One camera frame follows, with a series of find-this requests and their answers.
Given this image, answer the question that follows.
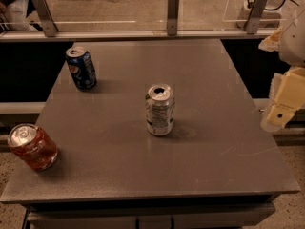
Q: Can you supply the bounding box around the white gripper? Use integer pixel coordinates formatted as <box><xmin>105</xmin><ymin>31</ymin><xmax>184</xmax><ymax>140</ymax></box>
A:
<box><xmin>258</xmin><ymin>4</ymin><xmax>305</xmax><ymax>133</ymax></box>

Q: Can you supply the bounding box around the silver green 7up can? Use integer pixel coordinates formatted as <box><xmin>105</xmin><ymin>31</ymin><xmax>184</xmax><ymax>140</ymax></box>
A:
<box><xmin>145</xmin><ymin>83</ymin><xmax>175</xmax><ymax>136</ymax></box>

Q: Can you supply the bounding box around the blue pepsi can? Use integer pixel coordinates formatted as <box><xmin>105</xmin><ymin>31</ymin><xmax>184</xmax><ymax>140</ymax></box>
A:
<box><xmin>66</xmin><ymin>46</ymin><xmax>97</xmax><ymax>90</ymax></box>

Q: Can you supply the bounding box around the red soda can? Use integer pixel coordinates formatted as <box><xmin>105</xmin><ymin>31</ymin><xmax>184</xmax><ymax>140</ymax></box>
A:
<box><xmin>8</xmin><ymin>124</ymin><xmax>58</xmax><ymax>171</ymax></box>

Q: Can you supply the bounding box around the white machine base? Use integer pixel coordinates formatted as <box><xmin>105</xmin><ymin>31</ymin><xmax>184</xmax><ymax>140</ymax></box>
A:
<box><xmin>236</xmin><ymin>0</ymin><xmax>286</xmax><ymax>29</ymax></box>

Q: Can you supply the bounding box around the person in white pants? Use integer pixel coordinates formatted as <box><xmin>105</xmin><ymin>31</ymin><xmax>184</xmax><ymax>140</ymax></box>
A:
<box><xmin>0</xmin><ymin>0</ymin><xmax>42</xmax><ymax>31</ymax></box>

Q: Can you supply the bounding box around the black cable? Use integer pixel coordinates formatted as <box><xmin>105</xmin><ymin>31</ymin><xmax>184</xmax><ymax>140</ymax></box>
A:
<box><xmin>247</xmin><ymin>0</ymin><xmax>301</xmax><ymax>11</ymax></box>

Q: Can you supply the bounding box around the right metal rail bracket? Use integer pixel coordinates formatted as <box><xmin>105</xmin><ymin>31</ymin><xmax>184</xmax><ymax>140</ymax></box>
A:
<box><xmin>244</xmin><ymin>0</ymin><xmax>268</xmax><ymax>34</ymax></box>

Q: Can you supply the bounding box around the metal rail bracket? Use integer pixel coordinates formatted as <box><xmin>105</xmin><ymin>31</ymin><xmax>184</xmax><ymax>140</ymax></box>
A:
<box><xmin>244</xmin><ymin>0</ymin><xmax>268</xmax><ymax>34</ymax></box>
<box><xmin>31</xmin><ymin>0</ymin><xmax>58</xmax><ymax>37</ymax></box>
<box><xmin>167</xmin><ymin>0</ymin><xmax>179</xmax><ymax>36</ymax></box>

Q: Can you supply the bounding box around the middle metal rail bracket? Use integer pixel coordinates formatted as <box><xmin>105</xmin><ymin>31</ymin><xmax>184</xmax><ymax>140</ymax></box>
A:
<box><xmin>167</xmin><ymin>0</ymin><xmax>179</xmax><ymax>36</ymax></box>

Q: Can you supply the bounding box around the metal rail bar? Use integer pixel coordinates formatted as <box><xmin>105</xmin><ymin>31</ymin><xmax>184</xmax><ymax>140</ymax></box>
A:
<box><xmin>0</xmin><ymin>28</ymin><xmax>275</xmax><ymax>43</ymax></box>

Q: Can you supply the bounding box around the left metal rail bracket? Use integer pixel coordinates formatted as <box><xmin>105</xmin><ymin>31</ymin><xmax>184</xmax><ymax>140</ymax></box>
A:
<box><xmin>31</xmin><ymin>0</ymin><xmax>58</xmax><ymax>37</ymax></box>

